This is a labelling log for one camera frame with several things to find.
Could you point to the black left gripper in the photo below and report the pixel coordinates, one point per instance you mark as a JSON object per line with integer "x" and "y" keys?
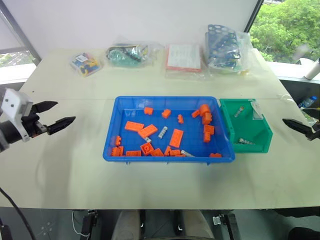
{"x": 31, "y": 122}

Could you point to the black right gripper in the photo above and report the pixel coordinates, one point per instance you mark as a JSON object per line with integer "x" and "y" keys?
{"x": 315, "y": 131}

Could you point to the clear water bottle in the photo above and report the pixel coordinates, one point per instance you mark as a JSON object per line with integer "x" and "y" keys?
{"x": 308, "y": 101}

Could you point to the small clear plastic bag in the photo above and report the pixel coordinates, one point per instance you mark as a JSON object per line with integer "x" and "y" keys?
{"x": 257, "y": 111}

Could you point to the white cylinder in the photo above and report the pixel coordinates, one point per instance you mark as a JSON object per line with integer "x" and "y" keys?
{"x": 312, "y": 70}

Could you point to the green plastic bin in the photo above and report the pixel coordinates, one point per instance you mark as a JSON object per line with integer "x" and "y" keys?
{"x": 246, "y": 127}

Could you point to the bag of colourful small parts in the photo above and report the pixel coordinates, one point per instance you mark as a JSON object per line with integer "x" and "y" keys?
{"x": 86, "y": 63}

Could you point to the small orange block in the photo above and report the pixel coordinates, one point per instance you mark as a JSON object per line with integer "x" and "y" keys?
{"x": 148, "y": 111}
{"x": 195, "y": 113}
{"x": 180, "y": 119}
{"x": 167, "y": 151}
{"x": 166, "y": 113}
{"x": 206, "y": 137}
{"x": 117, "y": 140}

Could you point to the orange building block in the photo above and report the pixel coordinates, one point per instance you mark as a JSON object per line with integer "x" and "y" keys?
{"x": 209, "y": 128}
{"x": 117, "y": 151}
{"x": 133, "y": 153}
{"x": 157, "y": 152}
{"x": 215, "y": 155}
{"x": 175, "y": 152}
{"x": 207, "y": 118}

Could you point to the blue plastic tray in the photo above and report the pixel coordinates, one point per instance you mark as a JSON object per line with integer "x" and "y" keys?
{"x": 130, "y": 140}

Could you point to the flat orange plate block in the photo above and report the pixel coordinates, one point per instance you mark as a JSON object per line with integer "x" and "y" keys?
{"x": 148, "y": 130}
{"x": 176, "y": 137}
{"x": 133, "y": 126}

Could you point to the square orange block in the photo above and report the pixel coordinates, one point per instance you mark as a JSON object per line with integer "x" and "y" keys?
{"x": 146, "y": 149}

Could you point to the round orange block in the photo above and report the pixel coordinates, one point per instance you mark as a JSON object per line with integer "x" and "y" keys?
{"x": 205, "y": 109}

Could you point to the bag with blue rack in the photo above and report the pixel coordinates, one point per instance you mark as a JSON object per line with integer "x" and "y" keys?
{"x": 223, "y": 47}

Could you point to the dark window pillar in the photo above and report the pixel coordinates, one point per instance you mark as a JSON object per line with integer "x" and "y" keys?
{"x": 253, "y": 16}

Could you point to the bag with white paper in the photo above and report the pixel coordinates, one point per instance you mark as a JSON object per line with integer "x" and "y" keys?
{"x": 183, "y": 58}

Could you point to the grey window frame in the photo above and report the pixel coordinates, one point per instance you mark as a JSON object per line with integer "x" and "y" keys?
{"x": 22, "y": 32}

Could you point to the black table bracket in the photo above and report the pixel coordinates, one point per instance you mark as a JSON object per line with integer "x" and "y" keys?
{"x": 228, "y": 225}
{"x": 88, "y": 222}

